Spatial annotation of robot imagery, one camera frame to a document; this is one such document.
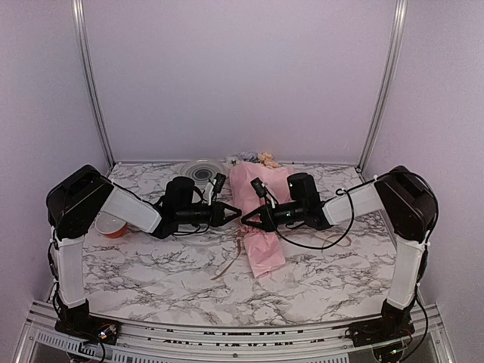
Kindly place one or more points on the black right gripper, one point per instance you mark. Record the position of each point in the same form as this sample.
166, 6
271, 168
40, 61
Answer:
266, 218

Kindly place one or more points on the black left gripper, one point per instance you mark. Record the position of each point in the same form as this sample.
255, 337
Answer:
217, 217

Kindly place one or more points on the large pink fake rose stem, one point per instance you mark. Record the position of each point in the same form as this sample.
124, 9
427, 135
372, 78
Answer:
267, 160

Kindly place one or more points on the blue fake flower stem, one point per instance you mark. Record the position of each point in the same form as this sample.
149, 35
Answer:
243, 156

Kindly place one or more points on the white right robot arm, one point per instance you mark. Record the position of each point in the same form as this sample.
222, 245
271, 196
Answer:
405, 202

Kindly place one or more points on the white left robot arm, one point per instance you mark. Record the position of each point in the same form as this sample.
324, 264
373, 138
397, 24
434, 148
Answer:
76, 203

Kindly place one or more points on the striped grey ceramic plate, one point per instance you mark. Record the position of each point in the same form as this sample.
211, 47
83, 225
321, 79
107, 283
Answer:
201, 171

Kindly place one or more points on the white bowl with red outside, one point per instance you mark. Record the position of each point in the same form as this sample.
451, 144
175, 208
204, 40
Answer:
110, 226

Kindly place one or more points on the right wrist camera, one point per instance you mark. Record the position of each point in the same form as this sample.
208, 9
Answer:
263, 192

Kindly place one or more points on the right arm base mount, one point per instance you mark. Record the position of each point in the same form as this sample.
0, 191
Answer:
393, 323

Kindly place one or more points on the aluminium front rail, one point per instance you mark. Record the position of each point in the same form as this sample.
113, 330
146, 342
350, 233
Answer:
140, 341

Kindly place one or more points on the right aluminium frame post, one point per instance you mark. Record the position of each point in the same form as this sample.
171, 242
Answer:
389, 71

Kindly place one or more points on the aluminium frame post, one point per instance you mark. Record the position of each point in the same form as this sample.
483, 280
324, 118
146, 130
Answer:
389, 71
89, 76

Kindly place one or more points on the left aluminium frame post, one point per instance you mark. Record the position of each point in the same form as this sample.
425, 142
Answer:
89, 76

